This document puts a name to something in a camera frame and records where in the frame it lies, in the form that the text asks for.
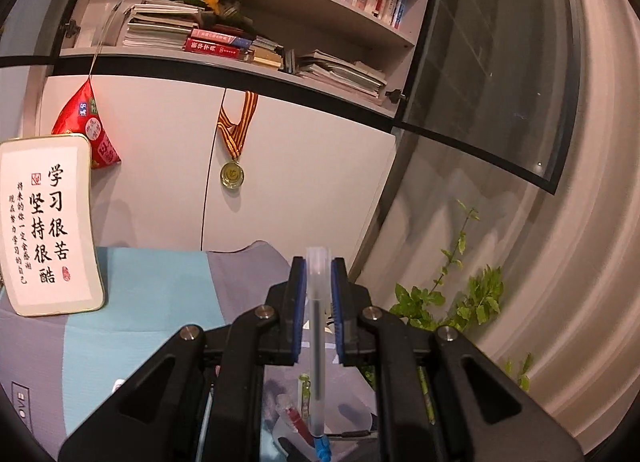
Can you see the dark red book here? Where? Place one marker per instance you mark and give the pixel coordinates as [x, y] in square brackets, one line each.
[220, 36]

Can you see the beige curtain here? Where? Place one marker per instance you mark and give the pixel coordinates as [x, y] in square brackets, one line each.
[575, 267]

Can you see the messy stack of booklets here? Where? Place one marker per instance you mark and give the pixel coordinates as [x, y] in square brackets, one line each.
[340, 74]

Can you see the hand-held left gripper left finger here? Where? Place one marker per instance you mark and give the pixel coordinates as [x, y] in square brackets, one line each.
[300, 302]

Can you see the black framed glass door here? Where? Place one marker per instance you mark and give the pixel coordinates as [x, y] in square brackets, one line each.
[25, 17]
[490, 67]

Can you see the clear shelf pen cup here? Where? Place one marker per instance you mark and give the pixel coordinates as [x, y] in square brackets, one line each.
[107, 27]

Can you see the gold medal with striped ribbon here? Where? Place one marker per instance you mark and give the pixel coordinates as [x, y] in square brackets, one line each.
[232, 176]

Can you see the framed calligraphy sign board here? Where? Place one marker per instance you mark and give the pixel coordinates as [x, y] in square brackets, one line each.
[45, 222]

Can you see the white bookshelf cabinet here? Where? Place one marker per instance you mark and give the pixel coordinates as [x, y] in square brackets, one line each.
[300, 182]

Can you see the bunch of assorted pens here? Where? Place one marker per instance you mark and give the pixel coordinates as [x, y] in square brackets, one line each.
[295, 417]

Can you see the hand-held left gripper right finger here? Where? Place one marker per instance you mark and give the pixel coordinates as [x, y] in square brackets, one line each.
[337, 302]

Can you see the stack of magazines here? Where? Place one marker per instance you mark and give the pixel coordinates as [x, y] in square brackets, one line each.
[155, 32]

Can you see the teal and grey tablecloth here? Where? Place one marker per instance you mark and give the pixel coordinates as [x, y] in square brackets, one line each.
[150, 292]

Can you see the green leafy plant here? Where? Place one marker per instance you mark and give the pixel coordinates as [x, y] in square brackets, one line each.
[425, 302]

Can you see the red thick dictionary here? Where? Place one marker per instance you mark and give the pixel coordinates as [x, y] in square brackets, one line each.
[212, 48]

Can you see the clear gel pen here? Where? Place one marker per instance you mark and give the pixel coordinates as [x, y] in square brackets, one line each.
[318, 342]

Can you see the small stack of books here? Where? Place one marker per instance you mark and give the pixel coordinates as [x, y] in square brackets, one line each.
[265, 57]

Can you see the red hanging pouch ornament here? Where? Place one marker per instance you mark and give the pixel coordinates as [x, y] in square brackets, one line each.
[85, 117]

